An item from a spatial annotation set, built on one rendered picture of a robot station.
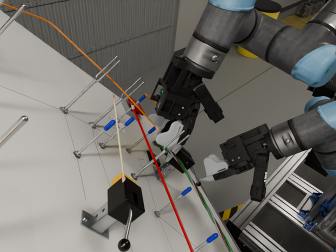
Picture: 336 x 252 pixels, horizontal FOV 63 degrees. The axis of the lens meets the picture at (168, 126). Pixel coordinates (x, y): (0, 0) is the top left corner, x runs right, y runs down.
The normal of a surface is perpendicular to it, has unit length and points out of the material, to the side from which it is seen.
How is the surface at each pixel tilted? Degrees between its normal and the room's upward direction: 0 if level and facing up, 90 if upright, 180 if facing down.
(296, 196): 0
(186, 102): 80
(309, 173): 0
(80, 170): 49
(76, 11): 90
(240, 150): 61
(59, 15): 90
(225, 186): 0
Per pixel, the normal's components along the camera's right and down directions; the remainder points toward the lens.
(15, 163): 0.75, -0.64
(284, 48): -0.68, -0.01
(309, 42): -0.37, -0.35
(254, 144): -0.44, 0.11
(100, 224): 0.20, 0.48
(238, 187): 0.09, -0.73
